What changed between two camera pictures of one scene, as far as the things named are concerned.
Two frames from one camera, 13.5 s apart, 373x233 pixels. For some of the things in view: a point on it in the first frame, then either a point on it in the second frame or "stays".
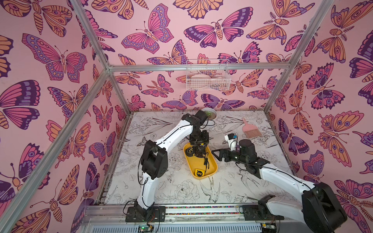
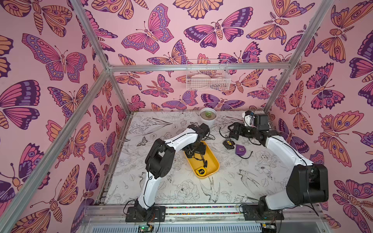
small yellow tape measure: [199, 173] stays
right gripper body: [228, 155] → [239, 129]
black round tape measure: [189, 152] stays
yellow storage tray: [194, 162] stays
